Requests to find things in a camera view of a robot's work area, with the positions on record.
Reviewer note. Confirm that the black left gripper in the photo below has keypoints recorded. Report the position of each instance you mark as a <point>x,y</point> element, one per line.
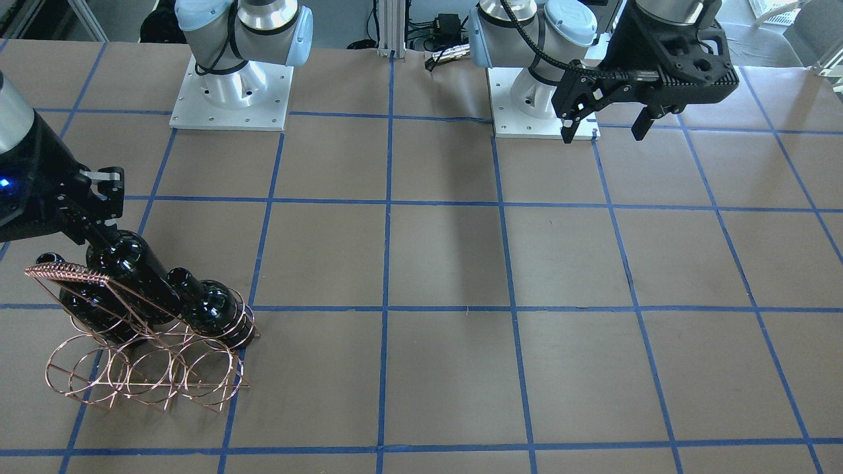
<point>618,58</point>

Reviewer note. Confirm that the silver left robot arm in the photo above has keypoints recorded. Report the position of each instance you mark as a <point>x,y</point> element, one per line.
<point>549,39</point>

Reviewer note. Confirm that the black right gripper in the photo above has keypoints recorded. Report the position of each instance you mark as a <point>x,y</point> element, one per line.
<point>41,172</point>

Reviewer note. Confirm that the dark wine bottle in basket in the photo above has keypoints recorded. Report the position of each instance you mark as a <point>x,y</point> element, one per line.
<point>211,309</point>

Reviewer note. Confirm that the copper wire wine basket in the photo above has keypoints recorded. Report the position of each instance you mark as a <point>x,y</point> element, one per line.
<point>155,367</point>

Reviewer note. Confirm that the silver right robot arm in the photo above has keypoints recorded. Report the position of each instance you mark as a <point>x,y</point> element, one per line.
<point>243,56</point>

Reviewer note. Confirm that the dark glass wine bottle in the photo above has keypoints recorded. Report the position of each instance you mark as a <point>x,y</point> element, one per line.
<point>127,258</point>

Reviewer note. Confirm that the aluminium frame post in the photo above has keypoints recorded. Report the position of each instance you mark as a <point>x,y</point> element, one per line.
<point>391,28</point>

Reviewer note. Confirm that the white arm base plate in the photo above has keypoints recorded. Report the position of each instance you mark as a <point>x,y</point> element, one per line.
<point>522,105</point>
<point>252,99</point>

